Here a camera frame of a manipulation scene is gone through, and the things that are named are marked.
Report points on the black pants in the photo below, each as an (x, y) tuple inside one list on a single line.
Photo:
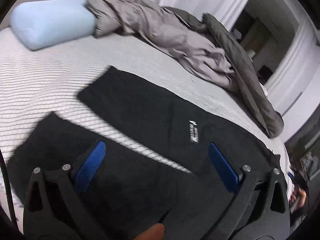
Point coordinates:
[(156, 171)]

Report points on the person's hand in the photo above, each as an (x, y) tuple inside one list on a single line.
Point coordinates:
[(297, 200)]

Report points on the white textured mattress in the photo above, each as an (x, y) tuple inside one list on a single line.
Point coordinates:
[(37, 83)]

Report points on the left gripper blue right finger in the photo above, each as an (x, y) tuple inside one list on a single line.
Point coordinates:
[(259, 208)]

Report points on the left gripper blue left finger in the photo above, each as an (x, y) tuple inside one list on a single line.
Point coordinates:
[(53, 209)]

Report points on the grey crumpled duvet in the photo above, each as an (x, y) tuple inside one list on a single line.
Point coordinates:
[(205, 48)]

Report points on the light blue pillow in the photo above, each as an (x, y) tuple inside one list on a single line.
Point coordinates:
[(40, 24)]

